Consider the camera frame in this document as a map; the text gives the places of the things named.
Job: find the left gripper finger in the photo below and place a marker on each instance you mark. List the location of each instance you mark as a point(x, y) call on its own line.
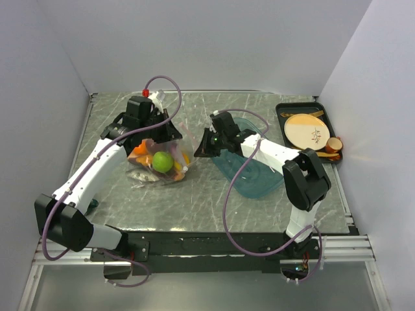
point(168, 132)
point(162, 115)

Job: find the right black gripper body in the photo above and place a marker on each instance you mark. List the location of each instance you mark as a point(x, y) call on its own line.
point(218, 142)

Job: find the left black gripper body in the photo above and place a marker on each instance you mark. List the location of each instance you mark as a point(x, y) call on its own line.
point(155, 133)

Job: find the orange mango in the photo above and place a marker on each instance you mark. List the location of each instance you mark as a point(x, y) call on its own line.
point(181, 162)

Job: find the clear zip top bag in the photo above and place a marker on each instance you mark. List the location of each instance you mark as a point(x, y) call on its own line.
point(186, 144)

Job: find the green apple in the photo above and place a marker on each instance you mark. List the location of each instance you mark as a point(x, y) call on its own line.
point(162, 161)

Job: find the orange tangerine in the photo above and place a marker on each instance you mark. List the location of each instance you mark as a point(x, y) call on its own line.
point(141, 150)

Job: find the teal transparent food tray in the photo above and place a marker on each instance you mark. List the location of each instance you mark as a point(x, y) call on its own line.
point(255, 181)

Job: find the grey toy fish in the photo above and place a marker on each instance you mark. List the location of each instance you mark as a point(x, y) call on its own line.
point(141, 176)

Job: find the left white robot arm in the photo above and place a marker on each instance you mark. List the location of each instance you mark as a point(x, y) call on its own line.
point(61, 217)

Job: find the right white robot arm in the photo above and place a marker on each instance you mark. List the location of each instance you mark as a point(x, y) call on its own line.
point(305, 178)

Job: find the cream and orange plate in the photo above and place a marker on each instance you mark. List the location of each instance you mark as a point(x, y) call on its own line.
point(305, 131)

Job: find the wooden fork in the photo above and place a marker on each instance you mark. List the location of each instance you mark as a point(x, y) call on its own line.
point(314, 114)

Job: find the green paper cup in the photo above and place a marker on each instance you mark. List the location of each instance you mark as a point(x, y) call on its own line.
point(93, 204)

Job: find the black serving tray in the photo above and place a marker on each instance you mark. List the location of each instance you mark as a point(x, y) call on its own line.
point(306, 108)

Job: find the small brown ceramic cup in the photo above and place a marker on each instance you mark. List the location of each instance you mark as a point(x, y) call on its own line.
point(333, 145)

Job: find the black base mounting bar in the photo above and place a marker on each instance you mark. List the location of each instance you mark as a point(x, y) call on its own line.
point(195, 252)

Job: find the aluminium rail frame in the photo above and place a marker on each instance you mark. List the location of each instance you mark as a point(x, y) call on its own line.
point(349, 279)

